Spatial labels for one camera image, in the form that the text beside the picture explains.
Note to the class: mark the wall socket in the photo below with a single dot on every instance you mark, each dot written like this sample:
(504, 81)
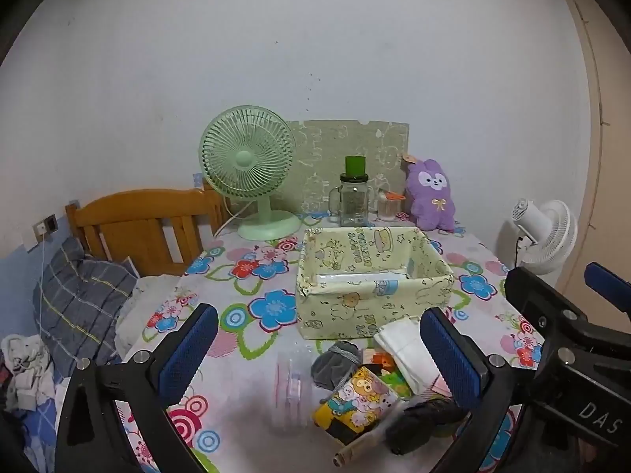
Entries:
(47, 225)

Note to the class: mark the white fan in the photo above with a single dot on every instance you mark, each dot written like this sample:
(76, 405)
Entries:
(547, 236)

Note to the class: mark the wooden bed headboard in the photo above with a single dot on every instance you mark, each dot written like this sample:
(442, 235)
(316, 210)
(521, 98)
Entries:
(138, 212)

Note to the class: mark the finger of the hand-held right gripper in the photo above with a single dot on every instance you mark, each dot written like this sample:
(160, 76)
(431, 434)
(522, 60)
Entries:
(606, 281)
(537, 295)

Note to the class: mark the yellow cartoon fabric storage box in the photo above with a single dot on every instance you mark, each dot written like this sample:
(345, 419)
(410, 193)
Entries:
(345, 305)

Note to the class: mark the pile of grey white clothes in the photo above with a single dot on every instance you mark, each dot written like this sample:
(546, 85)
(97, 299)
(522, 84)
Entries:
(27, 369)

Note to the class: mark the tan tube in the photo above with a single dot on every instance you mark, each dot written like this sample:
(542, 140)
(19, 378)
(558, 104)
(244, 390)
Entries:
(355, 451)

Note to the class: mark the white bedding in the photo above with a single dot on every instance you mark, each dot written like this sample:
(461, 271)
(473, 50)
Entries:
(143, 305)

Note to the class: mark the clear plastic bottle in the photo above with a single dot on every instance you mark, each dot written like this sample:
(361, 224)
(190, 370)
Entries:
(291, 389)

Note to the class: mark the grey plaid pillow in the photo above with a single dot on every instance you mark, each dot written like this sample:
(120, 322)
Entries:
(79, 295)

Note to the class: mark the purple plush bunny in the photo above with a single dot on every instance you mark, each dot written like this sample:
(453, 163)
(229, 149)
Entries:
(429, 197)

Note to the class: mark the yellow cartoon tissue pack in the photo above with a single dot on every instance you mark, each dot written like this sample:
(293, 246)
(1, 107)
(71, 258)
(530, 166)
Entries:
(360, 399)

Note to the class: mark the green patterned board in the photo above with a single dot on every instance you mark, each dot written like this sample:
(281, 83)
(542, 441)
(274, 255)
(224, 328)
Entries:
(335, 148)

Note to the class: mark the floral tablecloth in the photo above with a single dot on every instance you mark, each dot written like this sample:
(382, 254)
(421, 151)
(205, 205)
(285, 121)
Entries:
(266, 335)

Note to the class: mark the beige door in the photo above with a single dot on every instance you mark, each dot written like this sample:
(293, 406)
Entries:
(611, 157)

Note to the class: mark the white tissue pack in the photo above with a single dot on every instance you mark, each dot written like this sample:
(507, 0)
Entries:
(404, 350)

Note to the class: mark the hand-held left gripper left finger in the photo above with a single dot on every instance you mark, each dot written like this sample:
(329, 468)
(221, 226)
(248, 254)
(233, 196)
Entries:
(190, 350)

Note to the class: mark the green tissue pack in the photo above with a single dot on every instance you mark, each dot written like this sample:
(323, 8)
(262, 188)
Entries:
(394, 382)

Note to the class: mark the blue patterned bedsheet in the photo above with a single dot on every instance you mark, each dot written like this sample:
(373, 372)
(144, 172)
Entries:
(39, 419)

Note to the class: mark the green desk fan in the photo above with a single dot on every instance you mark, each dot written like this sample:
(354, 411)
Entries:
(244, 157)

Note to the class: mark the glass jar with green lid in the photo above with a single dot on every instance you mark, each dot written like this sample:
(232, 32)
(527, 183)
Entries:
(354, 202)

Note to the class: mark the small glass with orange lid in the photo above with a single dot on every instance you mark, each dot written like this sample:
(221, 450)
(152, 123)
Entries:
(388, 209)

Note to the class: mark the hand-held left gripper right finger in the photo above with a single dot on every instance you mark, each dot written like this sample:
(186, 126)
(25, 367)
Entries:
(451, 354)

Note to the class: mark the black cloth bundle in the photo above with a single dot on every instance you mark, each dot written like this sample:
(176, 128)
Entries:
(419, 421)

